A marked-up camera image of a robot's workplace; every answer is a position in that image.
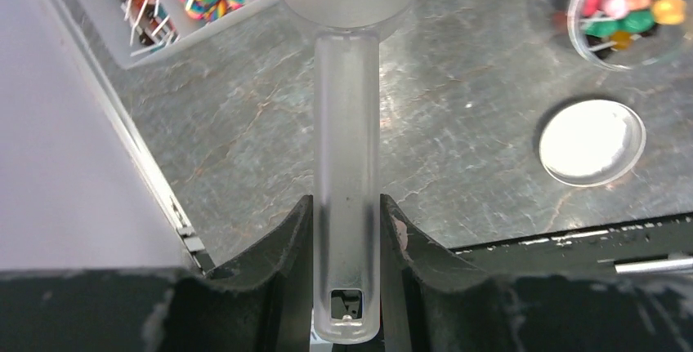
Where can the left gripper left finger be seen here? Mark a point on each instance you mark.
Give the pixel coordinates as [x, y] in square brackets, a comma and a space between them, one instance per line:
[258, 301]

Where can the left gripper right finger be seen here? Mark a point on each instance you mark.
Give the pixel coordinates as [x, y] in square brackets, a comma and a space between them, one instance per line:
[433, 300]

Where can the clear plastic scoop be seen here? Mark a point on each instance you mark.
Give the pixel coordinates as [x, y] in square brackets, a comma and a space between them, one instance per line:
[346, 35]

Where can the clear round dish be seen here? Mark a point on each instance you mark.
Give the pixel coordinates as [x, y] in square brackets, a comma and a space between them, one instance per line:
[622, 35]

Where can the round clear lid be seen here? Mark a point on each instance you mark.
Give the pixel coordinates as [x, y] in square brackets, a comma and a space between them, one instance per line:
[591, 143]

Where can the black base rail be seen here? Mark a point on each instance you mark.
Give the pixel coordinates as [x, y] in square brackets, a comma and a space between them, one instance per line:
[660, 245]

